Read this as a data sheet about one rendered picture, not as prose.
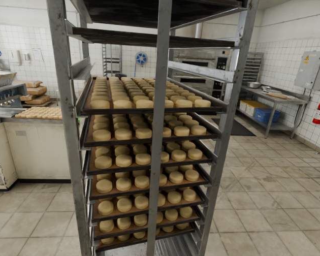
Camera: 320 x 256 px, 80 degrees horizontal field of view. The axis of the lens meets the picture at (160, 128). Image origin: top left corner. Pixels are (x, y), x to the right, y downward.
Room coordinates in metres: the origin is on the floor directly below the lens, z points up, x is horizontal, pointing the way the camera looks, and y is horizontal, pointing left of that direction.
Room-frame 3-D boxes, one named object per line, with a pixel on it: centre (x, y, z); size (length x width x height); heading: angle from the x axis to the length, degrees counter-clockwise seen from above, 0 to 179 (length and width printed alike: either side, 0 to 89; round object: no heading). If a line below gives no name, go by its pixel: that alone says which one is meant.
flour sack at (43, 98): (5.30, 3.55, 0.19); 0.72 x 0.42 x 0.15; 10
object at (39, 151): (2.11, 1.39, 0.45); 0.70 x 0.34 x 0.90; 95
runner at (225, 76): (0.85, -0.09, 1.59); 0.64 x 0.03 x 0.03; 17
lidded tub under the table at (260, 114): (4.56, -2.63, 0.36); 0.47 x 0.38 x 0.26; 97
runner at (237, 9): (0.85, -0.09, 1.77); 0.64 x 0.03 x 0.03; 17
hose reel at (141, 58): (6.10, 0.70, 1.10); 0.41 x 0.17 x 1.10; 96
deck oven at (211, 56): (5.71, -0.93, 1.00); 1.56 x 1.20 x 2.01; 96
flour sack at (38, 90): (5.26, 3.57, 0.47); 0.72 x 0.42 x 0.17; 11
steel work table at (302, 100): (4.86, -2.60, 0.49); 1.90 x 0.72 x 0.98; 6
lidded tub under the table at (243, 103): (5.40, -2.55, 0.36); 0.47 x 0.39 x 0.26; 94
